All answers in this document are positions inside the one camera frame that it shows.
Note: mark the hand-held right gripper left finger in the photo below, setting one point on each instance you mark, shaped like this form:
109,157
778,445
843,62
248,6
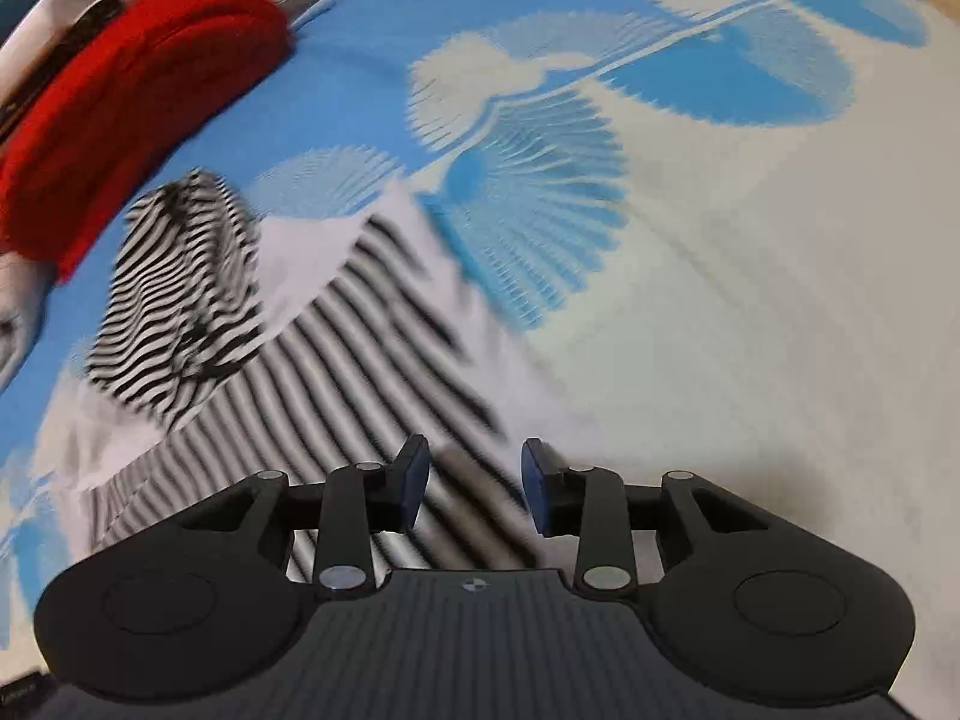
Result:
412,481

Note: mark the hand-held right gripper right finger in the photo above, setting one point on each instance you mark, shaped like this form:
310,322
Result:
535,484

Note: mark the black white striped shirt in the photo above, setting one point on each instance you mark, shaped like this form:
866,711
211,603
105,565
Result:
360,330

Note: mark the blue white printed bedsheet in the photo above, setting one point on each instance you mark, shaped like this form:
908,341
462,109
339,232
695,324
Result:
712,277

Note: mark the red knit garment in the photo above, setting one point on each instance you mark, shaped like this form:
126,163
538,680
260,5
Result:
150,90

